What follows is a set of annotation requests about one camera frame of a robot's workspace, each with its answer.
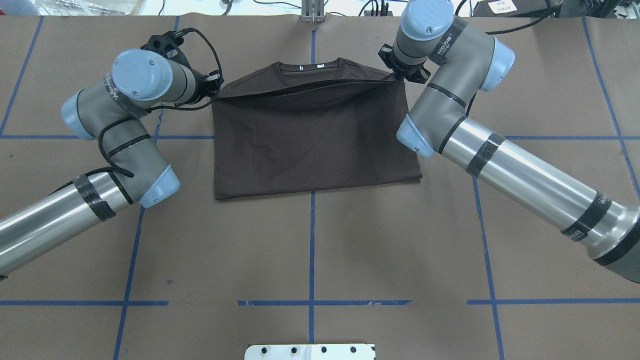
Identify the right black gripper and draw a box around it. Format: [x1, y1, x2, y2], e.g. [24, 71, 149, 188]
[378, 44, 431, 84]

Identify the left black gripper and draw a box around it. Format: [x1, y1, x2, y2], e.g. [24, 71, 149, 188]
[187, 70, 224, 105]

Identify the brown t-shirt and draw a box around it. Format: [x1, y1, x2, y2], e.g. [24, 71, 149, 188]
[212, 58, 422, 201]

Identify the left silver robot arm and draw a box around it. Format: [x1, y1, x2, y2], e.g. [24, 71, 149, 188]
[0, 48, 224, 280]

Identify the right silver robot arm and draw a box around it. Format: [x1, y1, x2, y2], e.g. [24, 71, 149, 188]
[387, 0, 639, 283]

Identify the clear plastic bag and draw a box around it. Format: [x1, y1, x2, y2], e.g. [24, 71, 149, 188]
[30, 0, 146, 16]

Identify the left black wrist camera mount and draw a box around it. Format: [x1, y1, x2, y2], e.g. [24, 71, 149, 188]
[140, 30, 191, 68]

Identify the aluminium frame post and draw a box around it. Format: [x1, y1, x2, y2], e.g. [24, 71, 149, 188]
[301, 0, 326, 23]

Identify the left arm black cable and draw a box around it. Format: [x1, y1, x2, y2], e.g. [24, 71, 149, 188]
[97, 27, 224, 178]

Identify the white camera post base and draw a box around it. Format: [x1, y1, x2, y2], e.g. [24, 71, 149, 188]
[244, 342, 377, 360]

